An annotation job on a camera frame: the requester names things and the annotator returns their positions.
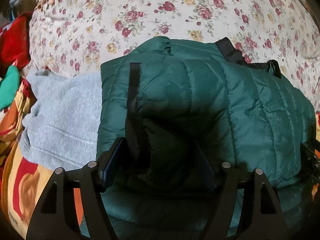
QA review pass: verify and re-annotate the white floral quilt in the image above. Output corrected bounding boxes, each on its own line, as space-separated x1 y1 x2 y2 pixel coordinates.
23 0 319 110

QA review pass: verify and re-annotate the red garment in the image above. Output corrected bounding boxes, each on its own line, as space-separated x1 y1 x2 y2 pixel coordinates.
1 12 33 77

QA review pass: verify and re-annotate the dark green quilted jacket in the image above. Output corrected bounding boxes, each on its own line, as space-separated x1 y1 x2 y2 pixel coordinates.
97 37 316 239

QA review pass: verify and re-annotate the orange patterned fleece blanket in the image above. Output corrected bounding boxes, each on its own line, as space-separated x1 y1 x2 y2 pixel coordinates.
0 80 85 239

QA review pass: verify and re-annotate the bright green garment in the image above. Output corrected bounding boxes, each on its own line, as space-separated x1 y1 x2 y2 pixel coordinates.
0 65 20 110

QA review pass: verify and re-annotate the light grey sweatshirt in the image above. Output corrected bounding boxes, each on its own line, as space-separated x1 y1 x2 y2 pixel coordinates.
20 69 102 171

